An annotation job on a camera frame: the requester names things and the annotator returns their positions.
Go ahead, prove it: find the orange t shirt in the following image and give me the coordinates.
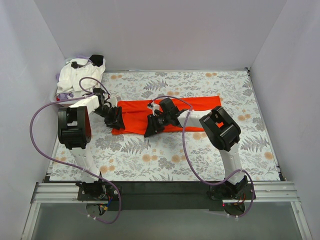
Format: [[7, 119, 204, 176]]
[[111, 96, 221, 136]]

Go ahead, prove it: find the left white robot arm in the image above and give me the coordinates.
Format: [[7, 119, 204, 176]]
[[58, 88, 125, 201]]

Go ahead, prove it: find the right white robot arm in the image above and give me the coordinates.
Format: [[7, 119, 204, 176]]
[[144, 97, 251, 200]]

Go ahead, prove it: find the floral table mat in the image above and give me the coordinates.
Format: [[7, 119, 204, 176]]
[[49, 70, 280, 183]]

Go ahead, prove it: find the white laundry basket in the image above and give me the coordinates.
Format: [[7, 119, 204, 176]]
[[49, 57, 107, 105]]

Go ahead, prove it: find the white t shirt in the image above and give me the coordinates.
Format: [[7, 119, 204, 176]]
[[56, 56, 106, 97]]

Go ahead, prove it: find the purple garment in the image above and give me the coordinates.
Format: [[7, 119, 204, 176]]
[[56, 92, 74, 101]]

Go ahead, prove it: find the black garment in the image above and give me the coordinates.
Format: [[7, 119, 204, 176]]
[[89, 54, 104, 67]]

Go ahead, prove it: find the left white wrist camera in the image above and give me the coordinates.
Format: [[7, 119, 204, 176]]
[[109, 96, 122, 106]]

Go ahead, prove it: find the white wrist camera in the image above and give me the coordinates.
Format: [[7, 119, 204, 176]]
[[147, 101, 161, 116], [109, 96, 122, 106]]

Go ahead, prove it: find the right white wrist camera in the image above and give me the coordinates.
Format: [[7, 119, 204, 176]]
[[147, 101, 161, 116]]

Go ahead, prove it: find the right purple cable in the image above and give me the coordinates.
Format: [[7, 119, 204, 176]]
[[149, 95, 257, 218]]

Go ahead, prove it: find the purple cable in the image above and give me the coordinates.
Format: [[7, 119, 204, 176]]
[[29, 76, 123, 225], [149, 95, 257, 218]]

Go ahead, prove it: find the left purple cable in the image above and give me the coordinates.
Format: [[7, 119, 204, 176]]
[[29, 76, 123, 225]]

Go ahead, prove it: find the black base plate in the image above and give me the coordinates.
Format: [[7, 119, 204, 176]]
[[75, 181, 256, 214]]

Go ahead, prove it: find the aluminium frame rail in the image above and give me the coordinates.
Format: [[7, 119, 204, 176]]
[[31, 183, 79, 204]]

